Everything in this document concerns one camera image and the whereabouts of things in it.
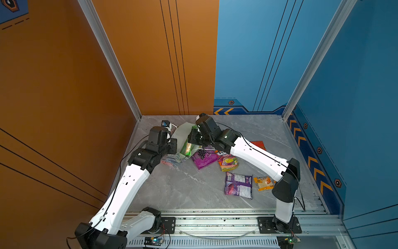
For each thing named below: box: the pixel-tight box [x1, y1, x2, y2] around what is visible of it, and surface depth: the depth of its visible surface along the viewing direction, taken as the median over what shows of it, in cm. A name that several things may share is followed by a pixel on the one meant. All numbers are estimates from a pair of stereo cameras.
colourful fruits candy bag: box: [216, 150, 239, 172], surface depth 93 cm
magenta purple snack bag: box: [191, 148, 219, 170], surface depth 93 cm
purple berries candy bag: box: [224, 171, 253, 200], surface depth 85 cm
